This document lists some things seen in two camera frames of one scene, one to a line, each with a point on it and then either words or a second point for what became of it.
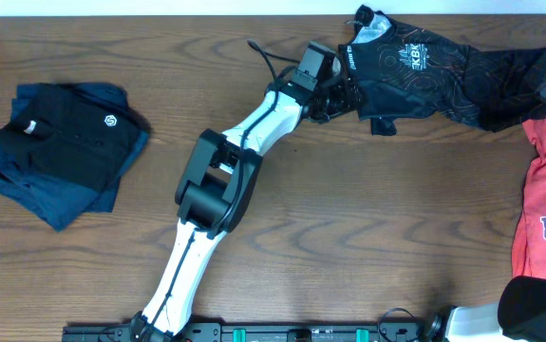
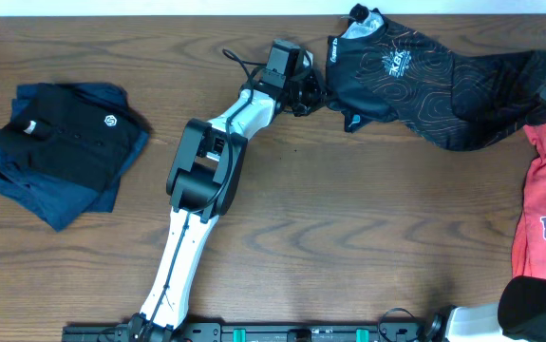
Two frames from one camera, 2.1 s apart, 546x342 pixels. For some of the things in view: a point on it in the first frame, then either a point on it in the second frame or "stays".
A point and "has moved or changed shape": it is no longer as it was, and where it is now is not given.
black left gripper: [348, 98] -> [318, 94]
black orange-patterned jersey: [401, 71] has moved or changed shape
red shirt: [544, 238] stays
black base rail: [254, 332] stays
